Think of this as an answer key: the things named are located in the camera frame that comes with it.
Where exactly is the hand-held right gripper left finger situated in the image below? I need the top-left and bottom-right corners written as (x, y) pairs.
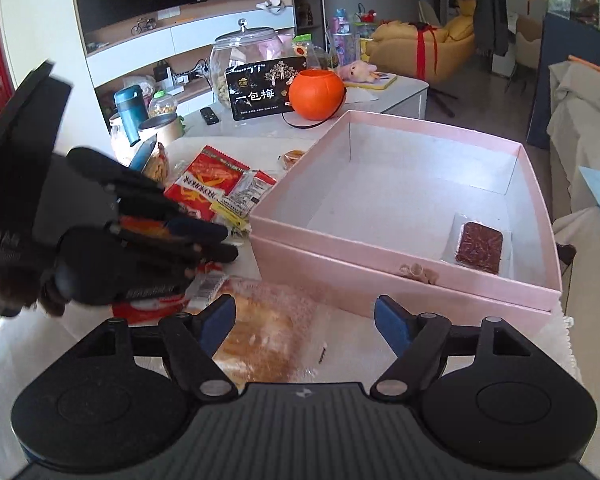
top-left (77, 294), bottom-right (239, 402)

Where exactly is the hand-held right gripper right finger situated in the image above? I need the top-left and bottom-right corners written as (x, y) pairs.
top-left (370, 294), bottom-right (527, 402)

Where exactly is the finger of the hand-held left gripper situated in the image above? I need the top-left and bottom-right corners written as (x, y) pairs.
top-left (54, 227), bottom-right (241, 307)
top-left (67, 146), bottom-right (231, 244)

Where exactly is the large red snack pouch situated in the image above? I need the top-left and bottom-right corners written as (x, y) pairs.
top-left (112, 260), bottom-right (231, 323)

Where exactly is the clear-wrapped bread packet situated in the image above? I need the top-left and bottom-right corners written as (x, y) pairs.
top-left (200, 280), bottom-right (331, 386)

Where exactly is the red spicy strip packet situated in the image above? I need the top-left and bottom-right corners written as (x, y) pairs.
top-left (164, 145), bottom-right (251, 223)

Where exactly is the pink gift box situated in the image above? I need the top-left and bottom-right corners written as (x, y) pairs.
top-left (249, 109), bottom-right (564, 320)

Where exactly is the silver yellow-edged snack packet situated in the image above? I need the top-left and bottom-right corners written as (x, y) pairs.
top-left (212, 169), bottom-right (278, 232)

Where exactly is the small round pastry packet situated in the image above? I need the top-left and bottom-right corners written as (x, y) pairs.
top-left (279, 149), bottom-right (307, 170)

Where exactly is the long biscuit packet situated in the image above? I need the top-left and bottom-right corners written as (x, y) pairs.
top-left (142, 142), bottom-right (171, 183)

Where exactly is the cream lace tablecloth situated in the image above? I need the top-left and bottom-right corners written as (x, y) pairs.
top-left (0, 132), bottom-right (581, 480)

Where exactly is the blue snack packet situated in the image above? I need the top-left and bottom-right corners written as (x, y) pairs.
top-left (128, 135), bottom-right (158, 173)

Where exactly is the white plastic bottle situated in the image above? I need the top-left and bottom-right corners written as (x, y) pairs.
top-left (108, 112), bottom-right (130, 166)

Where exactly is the beige cup with dark lid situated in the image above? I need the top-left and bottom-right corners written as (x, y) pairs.
top-left (138, 114), bottom-right (185, 148)

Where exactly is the teal thermos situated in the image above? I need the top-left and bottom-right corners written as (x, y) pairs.
top-left (114, 86), bottom-right (145, 147)

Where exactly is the small jar with green lid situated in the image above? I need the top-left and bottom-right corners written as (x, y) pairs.
top-left (148, 90), bottom-right (178, 118)

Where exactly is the clear-wrapped brown snack packet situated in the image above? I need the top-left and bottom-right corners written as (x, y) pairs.
top-left (442, 212), bottom-right (513, 277)

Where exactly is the black snack bag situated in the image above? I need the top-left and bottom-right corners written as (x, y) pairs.
top-left (225, 56), bottom-right (308, 122)

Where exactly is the white tv cabinet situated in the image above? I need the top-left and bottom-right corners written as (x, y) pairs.
top-left (70, 0), bottom-right (325, 111)

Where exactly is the glass jar with lid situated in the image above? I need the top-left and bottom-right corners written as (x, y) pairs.
top-left (210, 18), bottom-right (293, 110)

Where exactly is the orange pumpkin bucket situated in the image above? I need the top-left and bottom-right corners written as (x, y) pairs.
top-left (280, 69), bottom-right (348, 131)

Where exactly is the pink plush toy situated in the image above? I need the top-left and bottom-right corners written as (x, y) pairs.
top-left (336, 60), bottom-right (381, 83)

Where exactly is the patterned water bottle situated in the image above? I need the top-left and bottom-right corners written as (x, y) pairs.
top-left (330, 8), bottom-right (361, 68)

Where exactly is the red ribbon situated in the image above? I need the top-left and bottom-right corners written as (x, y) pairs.
top-left (415, 22), bottom-right (438, 78)

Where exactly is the yellow sofa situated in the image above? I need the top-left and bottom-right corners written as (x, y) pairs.
top-left (367, 0), bottom-right (478, 81)

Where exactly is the beige chair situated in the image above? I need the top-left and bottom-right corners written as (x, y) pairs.
top-left (505, 12), bottom-right (543, 93)

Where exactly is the grey coat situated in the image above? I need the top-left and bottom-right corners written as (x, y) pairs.
top-left (455, 0), bottom-right (510, 57)

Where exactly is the orange stick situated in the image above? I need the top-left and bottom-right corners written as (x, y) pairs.
top-left (567, 55), bottom-right (600, 81)

